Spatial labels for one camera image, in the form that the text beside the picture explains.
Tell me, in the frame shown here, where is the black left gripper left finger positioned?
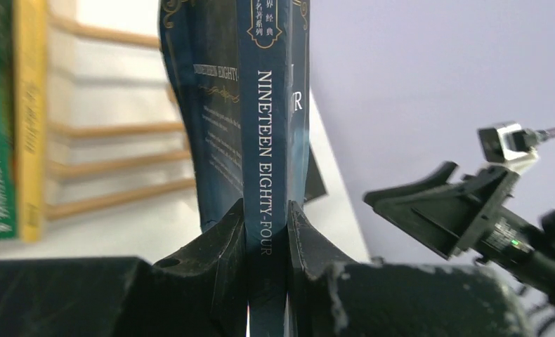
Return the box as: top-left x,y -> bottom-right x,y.
0,201 -> 247,336

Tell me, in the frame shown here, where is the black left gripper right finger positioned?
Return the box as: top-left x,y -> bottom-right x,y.
287,202 -> 531,336

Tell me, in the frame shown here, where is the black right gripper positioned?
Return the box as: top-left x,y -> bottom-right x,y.
363,161 -> 555,306

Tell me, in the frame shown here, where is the dark blue bottom book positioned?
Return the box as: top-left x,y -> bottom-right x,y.
159,1 -> 311,336

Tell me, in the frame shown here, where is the yellow Little Prince book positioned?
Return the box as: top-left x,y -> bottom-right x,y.
13,0 -> 47,242

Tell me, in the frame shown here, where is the black Moon and Sixpence book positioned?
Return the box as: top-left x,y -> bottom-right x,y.
304,147 -> 327,204

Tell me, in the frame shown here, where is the wooden book rack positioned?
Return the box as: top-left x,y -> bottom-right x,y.
44,9 -> 195,221

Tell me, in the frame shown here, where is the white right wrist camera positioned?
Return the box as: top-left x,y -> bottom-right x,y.
477,121 -> 537,164

